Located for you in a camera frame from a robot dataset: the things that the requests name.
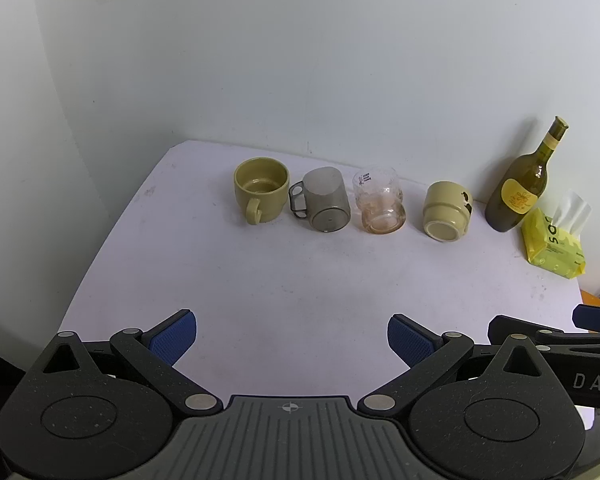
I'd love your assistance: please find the olive green handleless cup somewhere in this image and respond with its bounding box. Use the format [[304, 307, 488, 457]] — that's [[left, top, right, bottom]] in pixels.
[[422, 180, 475, 244]]

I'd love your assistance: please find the green wine bottle yellow label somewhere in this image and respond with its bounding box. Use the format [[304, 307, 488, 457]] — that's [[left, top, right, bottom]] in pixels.
[[484, 116, 570, 234]]

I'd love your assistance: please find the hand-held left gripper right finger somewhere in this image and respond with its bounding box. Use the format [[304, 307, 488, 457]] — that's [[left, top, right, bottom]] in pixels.
[[357, 313, 557, 415]]

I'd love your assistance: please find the olive green mug with handle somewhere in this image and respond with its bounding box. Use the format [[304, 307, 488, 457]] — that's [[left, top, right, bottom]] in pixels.
[[233, 157, 291, 226]]

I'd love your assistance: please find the grey translucent cup with handle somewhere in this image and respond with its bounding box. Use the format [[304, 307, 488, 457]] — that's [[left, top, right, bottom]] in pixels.
[[288, 166, 352, 234]]

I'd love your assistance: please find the yellow tissue pack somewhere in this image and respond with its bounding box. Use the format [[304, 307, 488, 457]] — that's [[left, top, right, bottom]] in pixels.
[[520, 189, 594, 281]]

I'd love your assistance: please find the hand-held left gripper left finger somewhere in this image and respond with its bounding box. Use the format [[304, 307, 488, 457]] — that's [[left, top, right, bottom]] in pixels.
[[26, 310, 222, 415]]

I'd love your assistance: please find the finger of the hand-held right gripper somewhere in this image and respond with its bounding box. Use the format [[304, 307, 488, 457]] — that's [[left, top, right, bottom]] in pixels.
[[572, 304, 600, 334], [487, 314, 600, 362]]

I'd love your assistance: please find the clear glass cup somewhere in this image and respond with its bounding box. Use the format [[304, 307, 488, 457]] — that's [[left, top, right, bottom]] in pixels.
[[352, 165, 408, 235]]

